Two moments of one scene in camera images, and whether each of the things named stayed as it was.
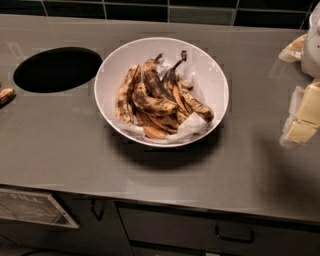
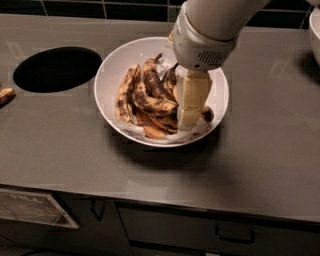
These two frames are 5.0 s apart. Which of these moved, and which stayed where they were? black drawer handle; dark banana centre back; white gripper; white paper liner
Moved: white gripper
Stayed: black drawer handle; dark banana centre back; white paper liner
